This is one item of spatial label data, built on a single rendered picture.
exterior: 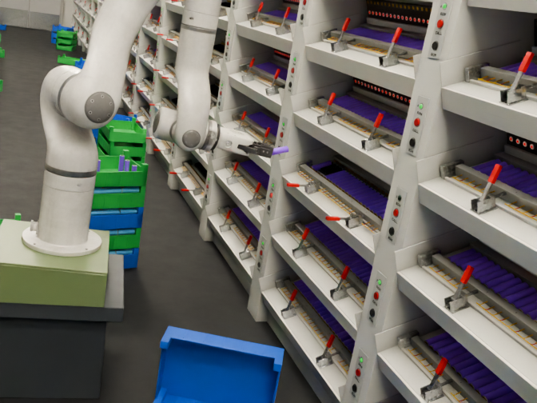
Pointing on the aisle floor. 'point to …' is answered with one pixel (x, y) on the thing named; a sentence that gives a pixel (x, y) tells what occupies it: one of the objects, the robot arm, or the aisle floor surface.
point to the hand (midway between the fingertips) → (264, 149)
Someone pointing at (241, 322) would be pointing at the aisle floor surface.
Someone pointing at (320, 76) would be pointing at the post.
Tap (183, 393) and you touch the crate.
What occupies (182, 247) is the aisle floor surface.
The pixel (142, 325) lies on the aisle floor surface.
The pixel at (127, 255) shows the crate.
